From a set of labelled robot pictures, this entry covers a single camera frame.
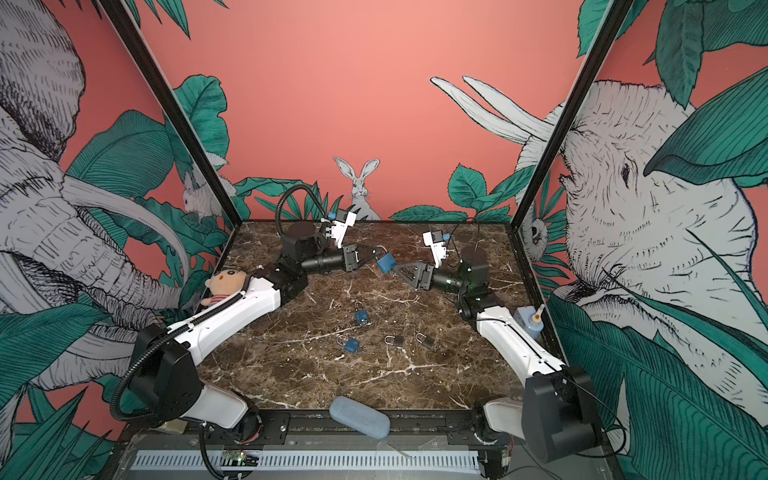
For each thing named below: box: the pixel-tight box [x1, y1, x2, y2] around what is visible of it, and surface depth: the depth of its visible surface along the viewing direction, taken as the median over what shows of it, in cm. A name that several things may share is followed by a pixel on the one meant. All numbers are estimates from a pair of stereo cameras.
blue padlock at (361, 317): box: [355, 310, 369, 325], surface depth 95 cm
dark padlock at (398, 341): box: [384, 335, 404, 347], surface depth 92 cm
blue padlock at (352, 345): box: [344, 338, 360, 354], surface depth 90 cm
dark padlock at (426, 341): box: [416, 332, 435, 349], surface depth 92 cm
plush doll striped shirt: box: [201, 269, 247, 306], surface depth 95 cm
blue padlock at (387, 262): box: [375, 245, 396, 274], surface depth 75 cm
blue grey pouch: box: [329, 396, 391, 440], surface depth 76 cm
